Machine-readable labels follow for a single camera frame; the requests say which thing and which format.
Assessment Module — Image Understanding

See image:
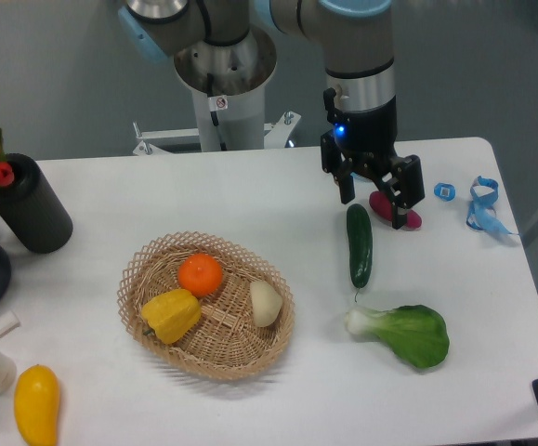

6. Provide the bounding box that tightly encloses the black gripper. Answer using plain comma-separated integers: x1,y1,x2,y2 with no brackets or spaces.
321,87,425,230

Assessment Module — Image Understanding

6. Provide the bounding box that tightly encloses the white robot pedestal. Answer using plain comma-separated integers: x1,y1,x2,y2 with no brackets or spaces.
174,26,277,152

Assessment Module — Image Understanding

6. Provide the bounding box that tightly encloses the yellow bell pepper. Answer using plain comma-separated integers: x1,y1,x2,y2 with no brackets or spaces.
141,288,202,345

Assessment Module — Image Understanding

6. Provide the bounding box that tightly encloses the orange mandarin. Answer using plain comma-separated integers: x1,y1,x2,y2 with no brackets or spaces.
177,253,223,298

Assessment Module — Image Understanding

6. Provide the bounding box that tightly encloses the woven wicker basket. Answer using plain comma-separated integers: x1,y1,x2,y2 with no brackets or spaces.
117,232,295,381

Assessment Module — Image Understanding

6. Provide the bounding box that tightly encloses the yellow squash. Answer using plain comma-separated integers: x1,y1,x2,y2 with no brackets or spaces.
14,364,60,445

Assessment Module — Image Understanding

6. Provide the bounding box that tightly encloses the white bracket frame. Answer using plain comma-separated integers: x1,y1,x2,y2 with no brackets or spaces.
132,111,302,156

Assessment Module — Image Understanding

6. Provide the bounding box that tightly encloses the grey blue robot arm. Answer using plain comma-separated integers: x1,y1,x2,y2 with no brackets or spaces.
118,1,425,229

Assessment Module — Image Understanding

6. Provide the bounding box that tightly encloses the blue ribbon strap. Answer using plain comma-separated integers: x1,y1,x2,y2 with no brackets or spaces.
465,175,521,241

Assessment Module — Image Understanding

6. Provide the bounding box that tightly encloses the small blue tape roll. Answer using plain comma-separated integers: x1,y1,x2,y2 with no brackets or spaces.
433,182,456,202

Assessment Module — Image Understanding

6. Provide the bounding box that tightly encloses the magenta sweet potato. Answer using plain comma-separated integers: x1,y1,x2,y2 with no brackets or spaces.
369,190,422,230

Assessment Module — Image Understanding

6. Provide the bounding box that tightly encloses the dark green cucumber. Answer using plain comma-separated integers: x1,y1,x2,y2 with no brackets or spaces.
347,203,374,289

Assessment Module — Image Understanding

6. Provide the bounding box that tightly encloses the green bok choy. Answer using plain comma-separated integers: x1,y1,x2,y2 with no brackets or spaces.
344,305,450,370

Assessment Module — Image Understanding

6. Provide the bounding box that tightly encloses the black cylindrical vase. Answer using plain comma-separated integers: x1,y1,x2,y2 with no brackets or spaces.
0,153,73,254

